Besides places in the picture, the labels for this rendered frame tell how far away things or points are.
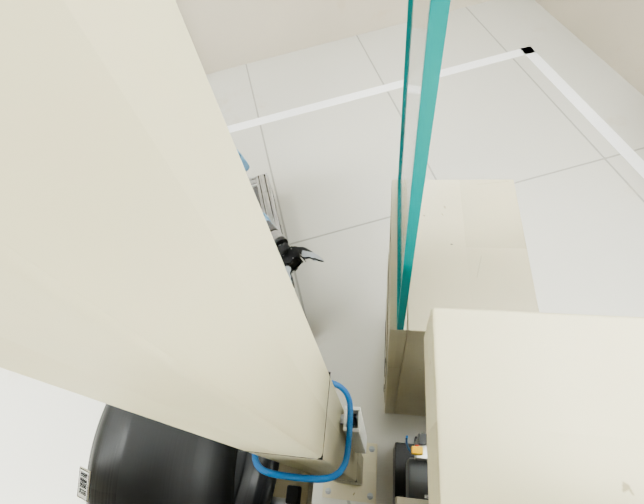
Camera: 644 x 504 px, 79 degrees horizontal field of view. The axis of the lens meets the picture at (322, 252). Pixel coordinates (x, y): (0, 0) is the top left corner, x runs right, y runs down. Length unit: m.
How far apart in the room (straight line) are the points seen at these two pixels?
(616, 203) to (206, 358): 3.24
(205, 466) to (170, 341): 0.75
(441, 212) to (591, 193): 2.11
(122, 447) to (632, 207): 3.17
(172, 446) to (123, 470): 0.11
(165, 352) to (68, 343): 0.04
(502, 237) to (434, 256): 0.22
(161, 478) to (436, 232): 0.96
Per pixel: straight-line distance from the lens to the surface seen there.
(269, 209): 2.76
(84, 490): 1.06
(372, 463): 2.31
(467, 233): 1.29
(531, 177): 3.30
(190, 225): 0.19
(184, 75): 0.19
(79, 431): 2.90
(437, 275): 1.20
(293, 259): 1.48
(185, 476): 0.92
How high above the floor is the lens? 2.31
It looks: 57 degrees down
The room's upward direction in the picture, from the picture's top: 13 degrees counter-clockwise
